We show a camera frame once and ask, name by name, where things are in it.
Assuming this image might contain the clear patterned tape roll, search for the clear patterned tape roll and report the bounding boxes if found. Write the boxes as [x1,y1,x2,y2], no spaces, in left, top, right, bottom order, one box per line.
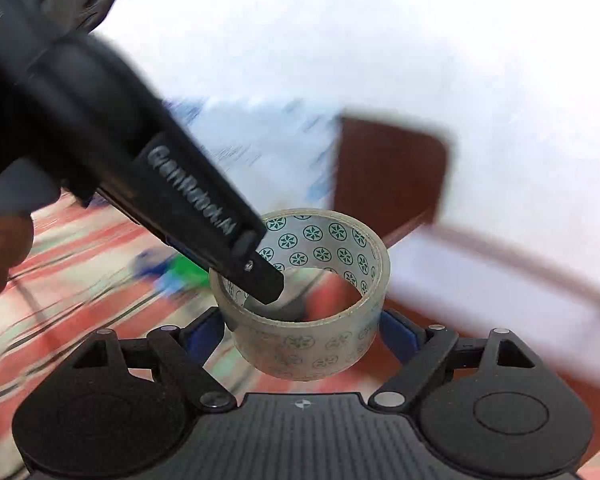
[210,208,390,382]

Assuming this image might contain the person's left hand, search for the person's left hand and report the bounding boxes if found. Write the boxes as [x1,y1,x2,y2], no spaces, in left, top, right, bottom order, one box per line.
[0,216,34,293]

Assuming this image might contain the plain green box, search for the plain green box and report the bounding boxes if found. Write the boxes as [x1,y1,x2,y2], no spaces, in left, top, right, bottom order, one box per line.
[168,255,210,290]

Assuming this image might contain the floral Beautiful Day pillow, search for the floral Beautiful Day pillow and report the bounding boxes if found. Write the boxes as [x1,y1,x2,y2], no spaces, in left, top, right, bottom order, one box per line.
[164,98,341,214]

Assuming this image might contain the brown cardboard box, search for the brown cardboard box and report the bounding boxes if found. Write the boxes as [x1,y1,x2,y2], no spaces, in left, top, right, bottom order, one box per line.
[379,210,600,388]

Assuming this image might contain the plaid bed sheet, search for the plaid bed sheet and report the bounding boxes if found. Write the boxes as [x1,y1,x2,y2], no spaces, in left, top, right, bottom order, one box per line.
[0,192,600,480]

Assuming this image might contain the brown wooden headboard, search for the brown wooden headboard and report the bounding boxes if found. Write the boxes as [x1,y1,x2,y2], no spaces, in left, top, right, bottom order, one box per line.
[332,115,450,247]

